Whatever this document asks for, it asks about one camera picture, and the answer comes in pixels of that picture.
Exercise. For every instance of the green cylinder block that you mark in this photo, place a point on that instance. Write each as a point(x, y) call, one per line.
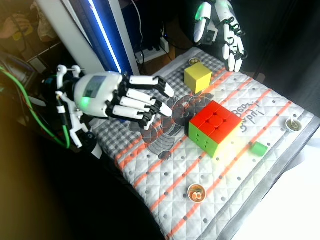
point(258, 149)

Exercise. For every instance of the white panel with blue light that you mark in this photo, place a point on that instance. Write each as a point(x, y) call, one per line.
point(75, 32)

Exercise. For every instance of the Rubik's cube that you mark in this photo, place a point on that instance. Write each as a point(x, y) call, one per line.
point(212, 125)

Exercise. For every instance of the white power strip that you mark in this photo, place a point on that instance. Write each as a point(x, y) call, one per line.
point(147, 55)

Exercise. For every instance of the small yellow cube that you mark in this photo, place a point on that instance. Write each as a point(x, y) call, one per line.
point(197, 77)

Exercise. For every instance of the grey quilt with bear print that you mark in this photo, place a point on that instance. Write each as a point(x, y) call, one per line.
point(175, 175)

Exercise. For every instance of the small toy cup orange food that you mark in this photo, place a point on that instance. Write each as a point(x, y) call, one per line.
point(196, 193)

